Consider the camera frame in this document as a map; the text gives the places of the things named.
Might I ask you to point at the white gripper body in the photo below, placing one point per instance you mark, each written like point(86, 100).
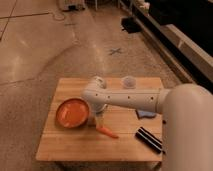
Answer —
point(98, 112)

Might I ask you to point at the orange carrot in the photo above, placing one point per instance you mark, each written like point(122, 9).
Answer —
point(106, 131)

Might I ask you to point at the orange ceramic bowl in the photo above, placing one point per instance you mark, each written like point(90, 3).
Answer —
point(72, 113)

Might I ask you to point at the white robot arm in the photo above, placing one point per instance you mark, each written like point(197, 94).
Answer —
point(187, 115)

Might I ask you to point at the wooden table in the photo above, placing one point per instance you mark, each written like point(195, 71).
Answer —
point(85, 143)

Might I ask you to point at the blue sponge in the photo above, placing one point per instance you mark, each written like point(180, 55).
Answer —
point(145, 114)

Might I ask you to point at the black box on floor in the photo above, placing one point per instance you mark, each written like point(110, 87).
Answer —
point(130, 25)

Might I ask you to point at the white device on floor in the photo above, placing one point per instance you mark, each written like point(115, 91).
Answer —
point(65, 5)

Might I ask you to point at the long bench shelf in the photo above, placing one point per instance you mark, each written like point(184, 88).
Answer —
point(184, 27)

